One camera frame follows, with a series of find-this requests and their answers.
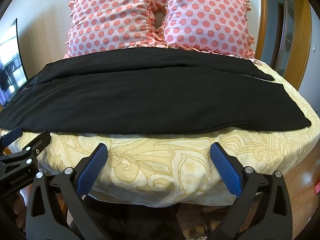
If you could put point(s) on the wooden door frame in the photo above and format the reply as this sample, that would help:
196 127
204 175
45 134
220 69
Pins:
303 30

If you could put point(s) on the pink polka dot pillow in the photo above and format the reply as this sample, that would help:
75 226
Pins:
107 17
205 15

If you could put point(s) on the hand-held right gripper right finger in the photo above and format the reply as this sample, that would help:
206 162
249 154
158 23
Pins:
225 170

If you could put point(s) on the dark brown door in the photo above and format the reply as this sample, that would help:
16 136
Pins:
278 37

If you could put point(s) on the black pants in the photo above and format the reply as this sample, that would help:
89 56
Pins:
150 92

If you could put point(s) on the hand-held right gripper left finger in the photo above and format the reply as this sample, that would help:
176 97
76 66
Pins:
90 170

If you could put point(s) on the small red packet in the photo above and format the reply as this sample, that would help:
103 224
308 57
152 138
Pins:
317 188

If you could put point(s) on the wooden headboard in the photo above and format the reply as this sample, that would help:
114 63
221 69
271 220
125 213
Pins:
262 17

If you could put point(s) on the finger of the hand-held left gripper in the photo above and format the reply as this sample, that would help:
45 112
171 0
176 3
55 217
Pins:
12 135
40 143

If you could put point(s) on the yellow patterned bedspread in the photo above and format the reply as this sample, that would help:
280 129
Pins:
155 160

